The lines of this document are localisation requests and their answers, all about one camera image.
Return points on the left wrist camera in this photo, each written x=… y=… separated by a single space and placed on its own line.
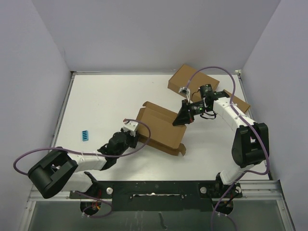
x=130 y=125

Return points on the large closed cardboard box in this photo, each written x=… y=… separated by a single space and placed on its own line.
x=181 y=77

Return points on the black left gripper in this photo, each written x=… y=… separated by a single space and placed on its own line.
x=134 y=137

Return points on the small blue block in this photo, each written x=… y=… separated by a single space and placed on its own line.
x=85 y=135

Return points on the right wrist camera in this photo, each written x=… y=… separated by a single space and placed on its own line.
x=185 y=92

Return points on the aluminium table frame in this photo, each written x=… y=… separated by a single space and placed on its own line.
x=101 y=103

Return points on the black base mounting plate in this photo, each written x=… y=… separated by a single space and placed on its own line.
x=162 y=195

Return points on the small closed cardboard box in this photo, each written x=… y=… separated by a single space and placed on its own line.
x=242 y=105

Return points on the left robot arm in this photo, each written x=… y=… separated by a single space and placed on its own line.
x=58 y=169

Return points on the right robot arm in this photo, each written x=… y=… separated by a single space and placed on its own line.
x=251 y=141

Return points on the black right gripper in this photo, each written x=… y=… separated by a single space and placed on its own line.
x=185 y=117

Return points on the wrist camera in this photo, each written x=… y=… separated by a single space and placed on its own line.
x=185 y=92
x=130 y=125

